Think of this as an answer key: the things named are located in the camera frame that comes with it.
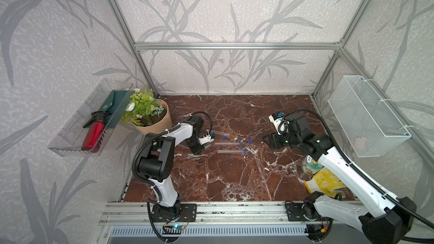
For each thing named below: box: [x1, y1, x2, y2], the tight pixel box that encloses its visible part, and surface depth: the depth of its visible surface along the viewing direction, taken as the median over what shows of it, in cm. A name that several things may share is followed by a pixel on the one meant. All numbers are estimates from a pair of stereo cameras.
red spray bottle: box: [81, 111, 112, 154], surface depth 61 cm
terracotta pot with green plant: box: [121, 88, 173, 135], surface depth 86 cm
